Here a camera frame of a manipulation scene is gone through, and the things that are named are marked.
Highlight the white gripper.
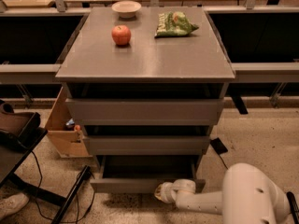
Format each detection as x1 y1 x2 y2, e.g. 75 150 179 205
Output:
154 179 196 203

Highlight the grey bottom drawer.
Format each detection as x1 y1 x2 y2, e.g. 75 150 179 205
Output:
91 155 206 193

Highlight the grey drawer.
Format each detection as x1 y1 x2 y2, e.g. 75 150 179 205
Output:
64 83 226 126
91 155 206 193
84 125 209 155

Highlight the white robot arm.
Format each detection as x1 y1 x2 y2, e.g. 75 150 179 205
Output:
154 163 291 224

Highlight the grey middle drawer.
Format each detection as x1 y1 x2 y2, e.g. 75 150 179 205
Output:
84 125 209 155

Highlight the grey drawer cabinet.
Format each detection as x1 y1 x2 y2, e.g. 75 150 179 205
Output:
55 6 236 173

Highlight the grey top drawer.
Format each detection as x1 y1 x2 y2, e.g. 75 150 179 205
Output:
64 83 226 126

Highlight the black power adapter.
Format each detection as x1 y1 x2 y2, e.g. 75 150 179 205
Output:
210 138 228 155

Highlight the cardboard box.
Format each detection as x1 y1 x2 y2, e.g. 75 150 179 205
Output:
45 89 89 158

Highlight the black bar right floor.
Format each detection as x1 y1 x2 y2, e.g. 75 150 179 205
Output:
287 191 299 224

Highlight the white shoe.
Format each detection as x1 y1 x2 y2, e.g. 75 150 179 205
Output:
0 193 29 220

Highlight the black desk with legs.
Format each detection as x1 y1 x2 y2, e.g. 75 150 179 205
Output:
0 126 92 224

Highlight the red apple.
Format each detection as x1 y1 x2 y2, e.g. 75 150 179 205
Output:
111 25 131 46

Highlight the brown bag on desk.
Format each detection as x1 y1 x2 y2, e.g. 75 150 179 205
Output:
0 99 42 152

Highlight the green chip bag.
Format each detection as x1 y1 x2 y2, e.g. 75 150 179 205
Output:
155 11 199 37

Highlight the white bowl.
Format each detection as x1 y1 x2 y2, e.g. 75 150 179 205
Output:
112 1 141 19

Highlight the black floor cable left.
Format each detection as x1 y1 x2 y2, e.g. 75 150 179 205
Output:
30 149 97 224

